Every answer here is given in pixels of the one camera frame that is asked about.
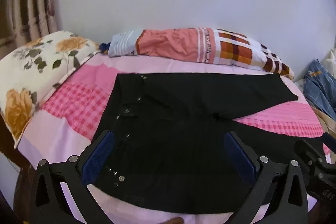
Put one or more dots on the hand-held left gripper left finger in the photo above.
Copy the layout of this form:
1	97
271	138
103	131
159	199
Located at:
101	150

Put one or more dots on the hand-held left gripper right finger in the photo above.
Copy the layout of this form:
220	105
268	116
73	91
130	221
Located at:
240	155

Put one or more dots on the orange plaid folded quilt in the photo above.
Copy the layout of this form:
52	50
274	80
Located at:
170	43

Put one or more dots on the floral pillow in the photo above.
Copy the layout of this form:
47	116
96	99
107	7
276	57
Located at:
34	69

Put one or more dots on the black pants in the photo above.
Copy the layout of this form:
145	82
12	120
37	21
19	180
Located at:
170	148

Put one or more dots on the pink checked bedsheet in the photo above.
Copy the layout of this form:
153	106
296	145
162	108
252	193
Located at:
78	98

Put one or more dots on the white cloth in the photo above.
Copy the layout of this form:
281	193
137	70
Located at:
330	57

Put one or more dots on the dark blue cloth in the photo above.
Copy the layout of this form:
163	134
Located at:
103	48

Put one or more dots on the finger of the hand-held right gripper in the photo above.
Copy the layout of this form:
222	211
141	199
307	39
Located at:
305	150

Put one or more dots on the blue checked cloth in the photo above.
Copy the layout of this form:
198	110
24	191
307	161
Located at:
319	85

